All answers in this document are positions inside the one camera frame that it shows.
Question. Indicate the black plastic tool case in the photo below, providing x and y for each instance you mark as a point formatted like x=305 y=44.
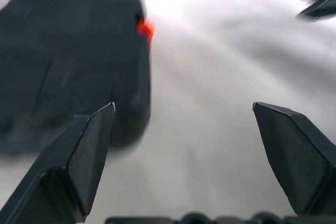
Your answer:
x=65 y=51

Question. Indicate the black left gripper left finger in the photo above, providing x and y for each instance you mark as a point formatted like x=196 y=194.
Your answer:
x=60 y=169

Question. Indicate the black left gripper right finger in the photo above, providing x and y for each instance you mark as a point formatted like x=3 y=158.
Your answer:
x=299 y=155

